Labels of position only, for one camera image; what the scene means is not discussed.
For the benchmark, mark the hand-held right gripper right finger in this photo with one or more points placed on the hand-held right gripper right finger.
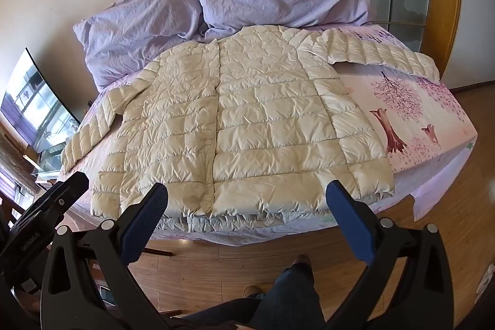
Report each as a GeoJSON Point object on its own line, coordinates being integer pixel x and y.
{"type": "Point", "coordinates": [348, 221]}

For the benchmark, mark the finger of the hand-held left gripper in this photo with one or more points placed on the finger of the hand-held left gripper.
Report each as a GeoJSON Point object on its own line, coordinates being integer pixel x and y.
{"type": "Point", "coordinates": [71, 189]}

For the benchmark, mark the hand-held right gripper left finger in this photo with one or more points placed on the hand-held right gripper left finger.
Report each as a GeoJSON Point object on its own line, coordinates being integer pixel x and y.
{"type": "Point", "coordinates": [147, 221]}

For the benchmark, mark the cream quilted down jacket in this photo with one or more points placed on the cream quilted down jacket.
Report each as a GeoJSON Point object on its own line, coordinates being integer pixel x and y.
{"type": "Point", "coordinates": [247, 113]}

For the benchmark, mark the person's brown shoe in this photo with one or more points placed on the person's brown shoe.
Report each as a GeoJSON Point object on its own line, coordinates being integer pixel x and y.
{"type": "Point", "coordinates": [301, 261]}
{"type": "Point", "coordinates": [253, 291]}

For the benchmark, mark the flat screen television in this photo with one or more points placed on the flat screen television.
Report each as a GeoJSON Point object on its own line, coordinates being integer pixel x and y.
{"type": "Point", "coordinates": [34, 102]}

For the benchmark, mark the person's leg in jeans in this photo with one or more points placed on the person's leg in jeans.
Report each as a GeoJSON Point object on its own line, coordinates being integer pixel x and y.
{"type": "Point", "coordinates": [286, 299]}

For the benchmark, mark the floral printed bed sheet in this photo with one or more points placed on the floral printed bed sheet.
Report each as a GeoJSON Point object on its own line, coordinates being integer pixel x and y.
{"type": "Point", "coordinates": [417, 113]}

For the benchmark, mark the lavender blanket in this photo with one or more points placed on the lavender blanket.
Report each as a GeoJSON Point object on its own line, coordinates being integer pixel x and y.
{"type": "Point", "coordinates": [143, 24]}

